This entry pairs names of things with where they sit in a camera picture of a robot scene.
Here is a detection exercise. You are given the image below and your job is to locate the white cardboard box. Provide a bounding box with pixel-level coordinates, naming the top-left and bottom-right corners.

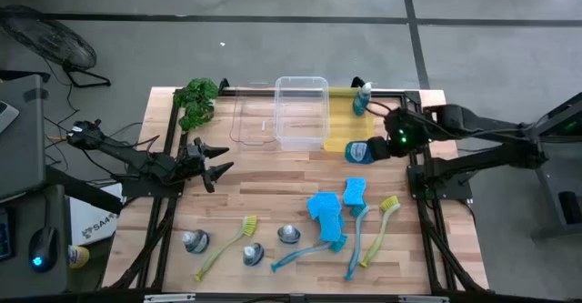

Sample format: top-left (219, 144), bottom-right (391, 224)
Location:
top-left (67, 182), bottom-right (125, 247)

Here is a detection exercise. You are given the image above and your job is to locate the yellow cup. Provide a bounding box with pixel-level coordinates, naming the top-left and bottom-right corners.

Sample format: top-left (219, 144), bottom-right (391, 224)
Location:
top-left (67, 244), bottom-right (91, 269)

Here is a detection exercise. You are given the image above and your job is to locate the blue dish brush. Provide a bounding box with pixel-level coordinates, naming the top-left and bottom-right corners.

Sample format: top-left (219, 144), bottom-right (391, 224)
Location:
top-left (344, 204), bottom-right (370, 282)
top-left (270, 233), bottom-right (349, 274)

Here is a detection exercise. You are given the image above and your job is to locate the black floor fan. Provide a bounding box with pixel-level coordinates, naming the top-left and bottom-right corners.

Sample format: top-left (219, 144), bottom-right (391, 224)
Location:
top-left (0, 5), bottom-right (113, 89)

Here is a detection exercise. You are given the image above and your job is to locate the black keyboard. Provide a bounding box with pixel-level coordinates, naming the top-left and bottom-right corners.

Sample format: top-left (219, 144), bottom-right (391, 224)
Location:
top-left (0, 207), bottom-right (13, 261)

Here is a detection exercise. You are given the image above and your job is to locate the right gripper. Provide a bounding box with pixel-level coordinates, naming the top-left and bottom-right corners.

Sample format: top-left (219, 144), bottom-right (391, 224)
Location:
top-left (366, 107), bottom-right (431, 161)

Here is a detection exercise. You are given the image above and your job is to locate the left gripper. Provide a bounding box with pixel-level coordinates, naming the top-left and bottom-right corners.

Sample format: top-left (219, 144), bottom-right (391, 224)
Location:
top-left (179, 136), bottom-right (236, 194)

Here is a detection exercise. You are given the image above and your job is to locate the blue sponge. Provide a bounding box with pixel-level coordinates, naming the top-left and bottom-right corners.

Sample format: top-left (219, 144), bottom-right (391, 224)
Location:
top-left (306, 192), bottom-right (343, 222)
top-left (317, 215), bottom-right (346, 243)
top-left (342, 177), bottom-right (367, 207)

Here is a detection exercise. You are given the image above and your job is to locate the blue dish soap bottle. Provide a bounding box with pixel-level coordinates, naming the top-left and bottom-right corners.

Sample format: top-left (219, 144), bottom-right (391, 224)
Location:
top-left (352, 81), bottom-right (374, 116)
top-left (344, 138), bottom-right (378, 166)
top-left (181, 228), bottom-right (211, 255)
top-left (276, 224), bottom-right (302, 245)
top-left (242, 242), bottom-right (266, 268)

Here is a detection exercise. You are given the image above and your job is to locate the black aluminium table frame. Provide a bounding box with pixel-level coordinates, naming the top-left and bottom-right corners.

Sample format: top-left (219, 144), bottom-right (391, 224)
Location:
top-left (102, 86), bottom-right (491, 303)

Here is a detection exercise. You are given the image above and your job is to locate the yellow plastic tray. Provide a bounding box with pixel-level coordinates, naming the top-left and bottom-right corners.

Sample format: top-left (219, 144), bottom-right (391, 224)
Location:
top-left (321, 86), bottom-right (377, 154)

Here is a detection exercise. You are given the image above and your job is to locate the clear plastic bin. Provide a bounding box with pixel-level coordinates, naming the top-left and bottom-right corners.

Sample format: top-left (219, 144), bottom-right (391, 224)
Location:
top-left (274, 76), bottom-right (331, 152)

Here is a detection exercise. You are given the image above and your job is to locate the silver laptop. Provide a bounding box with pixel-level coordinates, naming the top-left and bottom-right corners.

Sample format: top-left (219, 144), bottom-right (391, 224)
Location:
top-left (0, 100), bottom-right (20, 135)

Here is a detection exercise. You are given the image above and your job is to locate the yellow-green dish brush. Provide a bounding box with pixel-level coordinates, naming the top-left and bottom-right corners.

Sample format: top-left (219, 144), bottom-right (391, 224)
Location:
top-left (194, 215), bottom-right (259, 283)
top-left (359, 195), bottom-right (402, 268)

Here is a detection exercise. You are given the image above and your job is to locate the clear plastic sponge rack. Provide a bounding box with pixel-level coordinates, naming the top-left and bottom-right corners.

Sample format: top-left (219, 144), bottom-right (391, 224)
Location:
top-left (229, 84), bottom-right (279, 148)

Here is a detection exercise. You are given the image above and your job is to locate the dark equipment cart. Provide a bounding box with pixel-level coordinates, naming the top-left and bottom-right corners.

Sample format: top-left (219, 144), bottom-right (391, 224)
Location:
top-left (501, 91), bottom-right (582, 240)

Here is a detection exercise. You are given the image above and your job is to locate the grey desk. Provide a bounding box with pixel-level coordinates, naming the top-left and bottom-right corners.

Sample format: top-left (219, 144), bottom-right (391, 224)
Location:
top-left (0, 73), bottom-right (74, 298)

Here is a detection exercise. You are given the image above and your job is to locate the silver metal bracket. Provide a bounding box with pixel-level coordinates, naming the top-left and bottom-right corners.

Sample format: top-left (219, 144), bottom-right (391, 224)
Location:
top-left (144, 293), bottom-right (196, 303)
top-left (398, 295), bottom-right (450, 303)

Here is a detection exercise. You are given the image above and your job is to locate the black computer mouse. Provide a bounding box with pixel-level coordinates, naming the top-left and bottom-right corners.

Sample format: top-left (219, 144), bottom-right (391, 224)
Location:
top-left (27, 226), bottom-right (59, 275)

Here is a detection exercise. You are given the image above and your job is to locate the green leafy plant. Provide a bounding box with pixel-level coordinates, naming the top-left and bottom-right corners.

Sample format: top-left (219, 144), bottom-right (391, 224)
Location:
top-left (174, 77), bottom-right (220, 133)

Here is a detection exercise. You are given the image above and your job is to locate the black metal beam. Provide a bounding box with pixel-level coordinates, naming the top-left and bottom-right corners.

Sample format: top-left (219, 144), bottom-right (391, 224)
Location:
top-left (45, 165), bottom-right (124, 217)

